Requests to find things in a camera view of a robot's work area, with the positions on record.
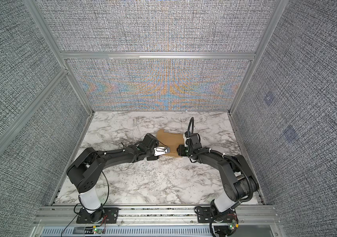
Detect brown cardboard box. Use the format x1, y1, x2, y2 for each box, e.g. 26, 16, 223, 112
156, 129, 184, 157

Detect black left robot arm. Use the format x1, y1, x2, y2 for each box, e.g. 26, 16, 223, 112
66, 133, 170, 223

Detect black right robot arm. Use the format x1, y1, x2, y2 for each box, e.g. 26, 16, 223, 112
177, 132, 259, 219

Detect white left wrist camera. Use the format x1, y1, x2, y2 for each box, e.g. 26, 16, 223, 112
154, 146, 170, 157

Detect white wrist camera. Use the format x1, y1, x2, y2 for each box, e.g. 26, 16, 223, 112
154, 146, 170, 157
183, 131, 191, 147

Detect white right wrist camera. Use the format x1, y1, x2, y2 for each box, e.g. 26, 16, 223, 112
183, 131, 191, 147

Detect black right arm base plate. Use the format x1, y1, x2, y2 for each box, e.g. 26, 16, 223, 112
194, 206, 239, 224

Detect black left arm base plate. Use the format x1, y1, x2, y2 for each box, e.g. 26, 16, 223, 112
76, 207, 120, 224

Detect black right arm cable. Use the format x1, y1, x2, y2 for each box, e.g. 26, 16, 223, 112
187, 117, 260, 237

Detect aluminium front rail frame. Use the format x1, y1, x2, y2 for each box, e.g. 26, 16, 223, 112
28, 204, 286, 237

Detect aluminium enclosure frame bars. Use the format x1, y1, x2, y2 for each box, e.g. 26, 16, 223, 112
0, 1, 280, 214

